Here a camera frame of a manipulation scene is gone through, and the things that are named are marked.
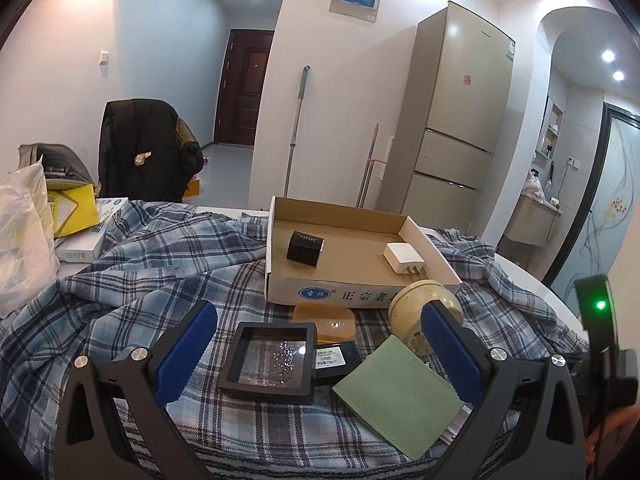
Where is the white plastic bag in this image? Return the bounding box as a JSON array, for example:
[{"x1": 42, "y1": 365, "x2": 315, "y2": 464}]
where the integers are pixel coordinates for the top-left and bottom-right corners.
[{"x1": 0, "y1": 160, "x2": 62, "y2": 319}]

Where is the pink cloth bundle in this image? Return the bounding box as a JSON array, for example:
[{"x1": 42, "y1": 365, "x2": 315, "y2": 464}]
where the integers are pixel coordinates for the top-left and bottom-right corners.
[{"x1": 522, "y1": 170, "x2": 547, "y2": 202}]

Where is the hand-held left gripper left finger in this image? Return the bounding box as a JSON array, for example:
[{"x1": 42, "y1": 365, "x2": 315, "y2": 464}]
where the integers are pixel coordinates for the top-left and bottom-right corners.
[{"x1": 55, "y1": 300, "x2": 219, "y2": 480}]

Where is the shallow cardboard box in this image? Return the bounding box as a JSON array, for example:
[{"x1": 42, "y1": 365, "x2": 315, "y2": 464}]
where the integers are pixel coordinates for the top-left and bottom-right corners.
[{"x1": 263, "y1": 196, "x2": 463, "y2": 309}]

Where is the beige sink cabinet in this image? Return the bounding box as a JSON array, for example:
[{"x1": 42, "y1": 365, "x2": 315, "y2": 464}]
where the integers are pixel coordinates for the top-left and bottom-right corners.
[{"x1": 502, "y1": 191, "x2": 566, "y2": 249}]

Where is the blue plaid cloth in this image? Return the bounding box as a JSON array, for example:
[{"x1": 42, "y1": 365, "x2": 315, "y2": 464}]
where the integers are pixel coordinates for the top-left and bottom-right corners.
[{"x1": 0, "y1": 200, "x2": 591, "y2": 480}]

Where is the grey backpack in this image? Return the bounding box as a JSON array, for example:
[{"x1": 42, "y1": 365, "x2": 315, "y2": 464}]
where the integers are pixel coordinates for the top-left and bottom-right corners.
[{"x1": 17, "y1": 142, "x2": 96, "y2": 192}]

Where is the cream round night light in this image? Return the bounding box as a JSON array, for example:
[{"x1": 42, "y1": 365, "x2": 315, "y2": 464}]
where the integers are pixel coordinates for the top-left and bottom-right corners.
[{"x1": 388, "y1": 280, "x2": 465, "y2": 357}]

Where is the white plug charger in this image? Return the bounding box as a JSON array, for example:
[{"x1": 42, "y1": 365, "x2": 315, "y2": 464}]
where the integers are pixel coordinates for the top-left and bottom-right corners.
[{"x1": 383, "y1": 242, "x2": 427, "y2": 279}]

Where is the chair with black jacket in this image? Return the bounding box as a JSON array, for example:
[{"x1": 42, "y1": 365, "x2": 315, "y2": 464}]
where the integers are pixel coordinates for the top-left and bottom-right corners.
[{"x1": 97, "y1": 99, "x2": 205, "y2": 205}]

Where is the dark brown door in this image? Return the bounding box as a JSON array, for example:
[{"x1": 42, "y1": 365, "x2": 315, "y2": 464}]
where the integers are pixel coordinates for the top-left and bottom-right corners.
[{"x1": 212, "y1": 29, "x2": 276, "y2": 149}]

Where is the flower-print glass door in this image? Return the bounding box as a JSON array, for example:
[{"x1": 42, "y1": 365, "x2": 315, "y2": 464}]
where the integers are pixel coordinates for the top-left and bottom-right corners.
[{"x1": 542, "y1": 101, "x2": 640, "y2": 317}]

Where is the person's right hand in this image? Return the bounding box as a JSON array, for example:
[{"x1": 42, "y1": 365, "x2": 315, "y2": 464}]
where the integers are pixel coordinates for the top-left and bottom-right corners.
[{"x1": 585, "y1": 404, "x2": 632, "y2": 467}]

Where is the black clear-film display frame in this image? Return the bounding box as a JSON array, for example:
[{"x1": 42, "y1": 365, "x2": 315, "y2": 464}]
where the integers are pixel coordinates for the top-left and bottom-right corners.
[{"x1": 217, "y1": 321, "x2": 319, "y2": 406}]

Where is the black box with white label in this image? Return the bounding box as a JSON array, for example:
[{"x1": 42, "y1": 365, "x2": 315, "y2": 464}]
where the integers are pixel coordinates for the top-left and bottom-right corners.
[{"x1": 312, "y1": 342, "x2": 364, "y2": 387}]

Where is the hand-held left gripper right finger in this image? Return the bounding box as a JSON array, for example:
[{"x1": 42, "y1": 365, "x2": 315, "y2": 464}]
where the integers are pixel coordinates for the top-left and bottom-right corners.
[{"x1": 420, "y1": 301, "x2": 587, "y2": 480}]

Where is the beige three-door fridge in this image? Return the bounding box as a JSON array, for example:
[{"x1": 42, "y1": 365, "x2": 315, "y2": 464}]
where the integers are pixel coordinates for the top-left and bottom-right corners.
[{"x1": 375, "y1": 1, "x2": 517, "y2": 242}]

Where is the wall niche shelf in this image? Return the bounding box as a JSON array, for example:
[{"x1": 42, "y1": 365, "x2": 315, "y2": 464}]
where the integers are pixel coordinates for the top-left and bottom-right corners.
[{"x1": 532, "y1": 97, "x2": 566, "y2": 167}]

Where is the white flat carton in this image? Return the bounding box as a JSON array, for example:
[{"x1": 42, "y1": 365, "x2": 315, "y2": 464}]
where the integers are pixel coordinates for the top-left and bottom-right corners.
[{"x1": 54, "y1": 196, "x2": 129, "y2": 264}]

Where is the pink broom handle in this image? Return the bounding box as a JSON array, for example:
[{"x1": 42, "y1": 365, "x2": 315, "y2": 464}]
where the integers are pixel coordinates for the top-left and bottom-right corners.
[{"x1": 356, "y1": 122, "x2": 386, "y2": 209}]

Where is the yellow envelope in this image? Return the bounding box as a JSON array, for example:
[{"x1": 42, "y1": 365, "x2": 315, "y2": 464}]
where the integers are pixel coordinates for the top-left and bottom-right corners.
[{"x1": 47, "y1": 182, "x2": 101, "y2": 239}]

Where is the small black box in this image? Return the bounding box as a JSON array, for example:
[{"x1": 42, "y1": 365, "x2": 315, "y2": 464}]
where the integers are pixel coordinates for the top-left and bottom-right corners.
[{"x1": 286, "y1": 231, "x2": 326, "y2": 269}]

